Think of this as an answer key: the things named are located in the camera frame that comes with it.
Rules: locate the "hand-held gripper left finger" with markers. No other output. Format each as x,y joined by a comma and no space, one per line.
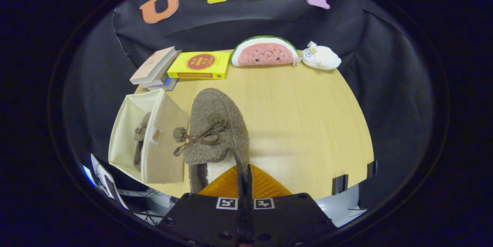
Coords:
208,218

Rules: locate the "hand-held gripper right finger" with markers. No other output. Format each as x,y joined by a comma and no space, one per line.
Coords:
285,218

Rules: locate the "cream fabric storage box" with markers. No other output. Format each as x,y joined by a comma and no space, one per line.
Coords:
165,162

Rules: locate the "brown fuzzy shoe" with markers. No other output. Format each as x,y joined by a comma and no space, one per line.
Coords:
219,112
139,143

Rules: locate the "white printed sheet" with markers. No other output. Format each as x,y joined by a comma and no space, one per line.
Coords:
108,181

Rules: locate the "blue book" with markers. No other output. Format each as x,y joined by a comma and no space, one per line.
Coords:
167,84

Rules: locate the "grey book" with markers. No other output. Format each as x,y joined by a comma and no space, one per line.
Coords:
163,73

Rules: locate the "yellow book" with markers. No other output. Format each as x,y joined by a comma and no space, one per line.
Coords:
200,64

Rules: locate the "beige book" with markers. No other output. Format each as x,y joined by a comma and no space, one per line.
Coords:
152,66

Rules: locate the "white plush toy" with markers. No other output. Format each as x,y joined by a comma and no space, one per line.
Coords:
321,58

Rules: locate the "watermelon slice plush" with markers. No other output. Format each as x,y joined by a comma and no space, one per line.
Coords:
265,53

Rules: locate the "black backdrop cloth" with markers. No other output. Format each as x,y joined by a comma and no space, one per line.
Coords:
385,85

